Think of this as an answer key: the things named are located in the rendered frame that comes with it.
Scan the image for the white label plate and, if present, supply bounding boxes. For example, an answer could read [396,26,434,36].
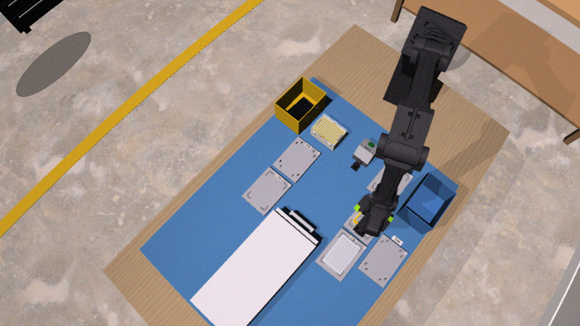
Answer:
[392,235,403,246]

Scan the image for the blue bin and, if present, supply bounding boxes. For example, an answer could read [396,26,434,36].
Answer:
[396,172,457,235]

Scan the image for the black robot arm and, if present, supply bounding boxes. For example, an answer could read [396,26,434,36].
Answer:
[353,19,456,237]

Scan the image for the blue bench mat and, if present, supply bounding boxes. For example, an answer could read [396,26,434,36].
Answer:
[139,77,459,326]

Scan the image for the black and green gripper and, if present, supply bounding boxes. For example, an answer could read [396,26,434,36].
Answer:
[354,195,393,232]

